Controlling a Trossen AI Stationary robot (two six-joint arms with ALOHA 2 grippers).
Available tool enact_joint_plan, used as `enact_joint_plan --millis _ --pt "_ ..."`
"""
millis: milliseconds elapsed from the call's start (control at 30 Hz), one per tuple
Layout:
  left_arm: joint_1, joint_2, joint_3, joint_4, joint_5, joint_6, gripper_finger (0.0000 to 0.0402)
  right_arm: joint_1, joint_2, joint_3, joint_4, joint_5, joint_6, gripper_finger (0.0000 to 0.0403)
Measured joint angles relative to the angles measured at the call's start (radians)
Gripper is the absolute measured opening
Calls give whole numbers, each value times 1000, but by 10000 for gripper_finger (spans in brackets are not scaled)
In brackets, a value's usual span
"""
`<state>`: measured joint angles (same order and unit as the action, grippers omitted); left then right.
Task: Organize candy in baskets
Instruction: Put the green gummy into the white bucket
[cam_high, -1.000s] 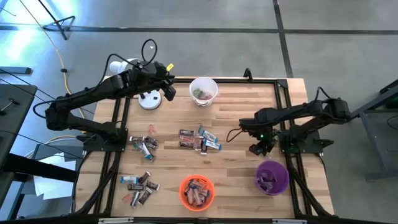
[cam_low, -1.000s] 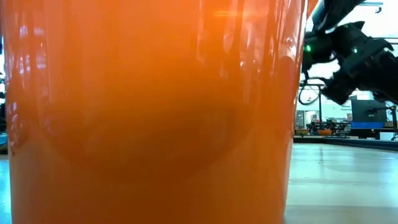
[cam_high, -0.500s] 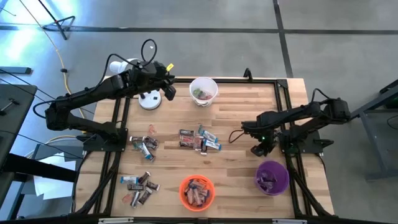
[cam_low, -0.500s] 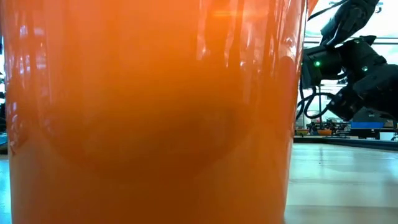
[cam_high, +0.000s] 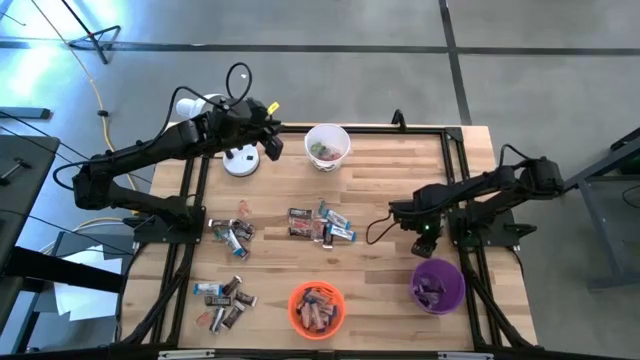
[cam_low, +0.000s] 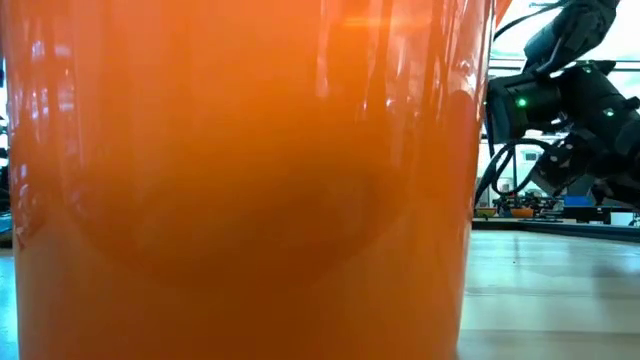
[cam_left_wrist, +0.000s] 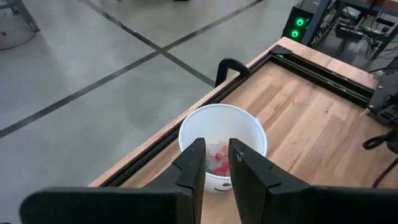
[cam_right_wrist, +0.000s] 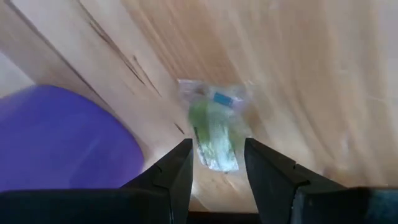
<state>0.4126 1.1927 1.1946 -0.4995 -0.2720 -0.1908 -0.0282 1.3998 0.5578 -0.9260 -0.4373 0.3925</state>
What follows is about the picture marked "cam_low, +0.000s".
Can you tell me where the orange plastic basket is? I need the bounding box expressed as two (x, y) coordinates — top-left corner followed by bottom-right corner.
(0, 0), (514, 360)

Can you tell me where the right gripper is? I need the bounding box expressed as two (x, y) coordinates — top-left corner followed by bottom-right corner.
(529, 62), (640, 211)

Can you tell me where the cluttered robot workstation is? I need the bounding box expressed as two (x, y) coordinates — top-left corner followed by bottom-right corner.
(492, 192), (564, 220)

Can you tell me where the black monitor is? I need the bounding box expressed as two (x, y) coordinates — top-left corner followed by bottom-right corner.
(563, 192), (596, 208)

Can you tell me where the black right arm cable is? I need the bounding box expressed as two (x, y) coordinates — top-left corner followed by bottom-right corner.
(473, 138), (556, 207)

